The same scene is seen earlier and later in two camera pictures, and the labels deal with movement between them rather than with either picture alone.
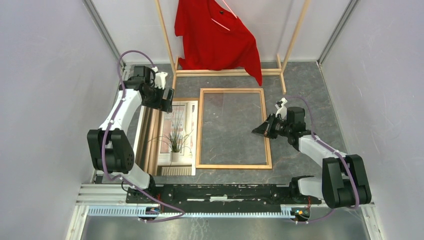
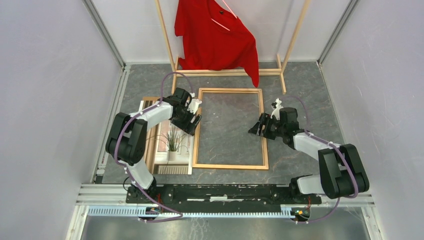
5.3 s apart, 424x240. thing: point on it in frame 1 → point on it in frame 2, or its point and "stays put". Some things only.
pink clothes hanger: [219, 24] stays put
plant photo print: [167, 145] stays put
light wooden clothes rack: [279, 72] stays put
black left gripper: [161, 104] → [188, 128]
